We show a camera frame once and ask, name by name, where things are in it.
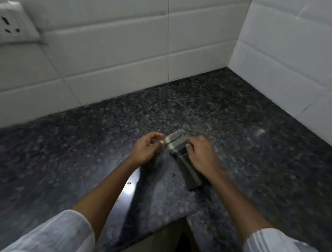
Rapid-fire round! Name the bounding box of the person's left hand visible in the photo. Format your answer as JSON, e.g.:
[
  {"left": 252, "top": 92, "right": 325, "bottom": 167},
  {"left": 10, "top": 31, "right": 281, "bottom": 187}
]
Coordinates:
[{"left": 129, "top": 132, "right": 165, "bottom": 165}]

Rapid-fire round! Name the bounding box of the grey rectangular device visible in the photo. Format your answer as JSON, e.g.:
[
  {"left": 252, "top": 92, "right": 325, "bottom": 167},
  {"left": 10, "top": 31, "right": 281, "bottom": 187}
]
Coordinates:
[{"left": 164, "top": 129, "right": 209, "bottom": 192}]

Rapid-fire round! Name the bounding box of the white wall power socket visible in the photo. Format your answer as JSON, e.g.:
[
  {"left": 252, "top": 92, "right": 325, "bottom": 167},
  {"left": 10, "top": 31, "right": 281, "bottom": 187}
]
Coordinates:
[{"left": 0, "top": 0, "right": 42, "bottom": 46}]

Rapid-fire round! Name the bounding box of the person's right hand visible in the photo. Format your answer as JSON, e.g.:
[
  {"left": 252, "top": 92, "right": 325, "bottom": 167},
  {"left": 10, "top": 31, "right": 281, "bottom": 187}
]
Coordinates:
[{"left": 186, "top": 136, "right": 220, "bottom": 179}]

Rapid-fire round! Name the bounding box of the person's right forearm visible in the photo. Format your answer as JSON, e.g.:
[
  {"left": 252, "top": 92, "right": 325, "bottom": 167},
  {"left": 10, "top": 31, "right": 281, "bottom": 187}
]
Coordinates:
[{"left": 207, "top": 166, "right": 319, "bottom": 252}]

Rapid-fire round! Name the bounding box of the person's left forearm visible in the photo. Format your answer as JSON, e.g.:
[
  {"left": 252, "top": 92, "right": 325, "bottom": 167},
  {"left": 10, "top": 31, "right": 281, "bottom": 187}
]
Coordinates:
[{"left": 0, "top": 157, "right": 141, "bottom": 252}]

